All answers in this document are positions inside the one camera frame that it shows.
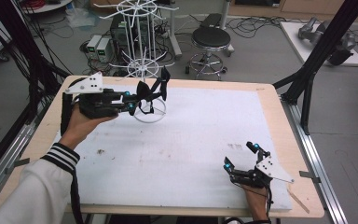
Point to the white plastic bag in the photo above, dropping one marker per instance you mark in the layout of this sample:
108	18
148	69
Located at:
80	18

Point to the white foam mat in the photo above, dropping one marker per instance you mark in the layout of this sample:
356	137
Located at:
183	155

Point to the black metal frame post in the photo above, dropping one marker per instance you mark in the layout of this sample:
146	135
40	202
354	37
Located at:
323	46

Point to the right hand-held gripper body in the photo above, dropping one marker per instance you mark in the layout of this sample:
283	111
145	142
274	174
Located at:
270	169

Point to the black computer tower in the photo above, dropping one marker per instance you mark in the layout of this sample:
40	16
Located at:
118	34

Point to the black flat device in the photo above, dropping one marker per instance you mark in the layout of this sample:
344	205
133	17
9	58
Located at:
211	20

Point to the grey power supply unit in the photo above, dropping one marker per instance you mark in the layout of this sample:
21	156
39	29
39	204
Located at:
104	49
92	45

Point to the wooden cabinet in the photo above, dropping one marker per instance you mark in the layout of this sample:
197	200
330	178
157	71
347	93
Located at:
307	6

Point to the person's right hand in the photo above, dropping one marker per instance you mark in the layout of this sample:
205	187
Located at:
256	202

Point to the black round stool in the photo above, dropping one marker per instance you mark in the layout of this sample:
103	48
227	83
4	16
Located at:
211	37

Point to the person's left hand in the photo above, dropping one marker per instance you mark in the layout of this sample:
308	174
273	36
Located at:
80	127

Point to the grey metal stand leg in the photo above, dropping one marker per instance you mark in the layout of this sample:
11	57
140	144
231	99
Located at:
171	31

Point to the grey metal post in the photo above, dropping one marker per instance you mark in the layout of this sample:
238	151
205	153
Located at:
224	12

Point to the white floor board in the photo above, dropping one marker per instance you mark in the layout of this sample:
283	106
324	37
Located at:
295	40

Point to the grey metal bracket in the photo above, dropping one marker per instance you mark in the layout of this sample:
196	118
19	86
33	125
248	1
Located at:
309	175
20	162

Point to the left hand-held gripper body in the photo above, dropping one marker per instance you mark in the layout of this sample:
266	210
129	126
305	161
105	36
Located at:
88	84

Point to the thin wooden stick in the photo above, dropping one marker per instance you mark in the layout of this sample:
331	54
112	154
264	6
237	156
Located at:
298	200

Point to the aluminium rail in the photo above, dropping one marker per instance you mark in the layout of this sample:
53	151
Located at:
9	155
317	174

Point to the round white table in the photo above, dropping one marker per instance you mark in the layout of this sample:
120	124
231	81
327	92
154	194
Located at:
49	6

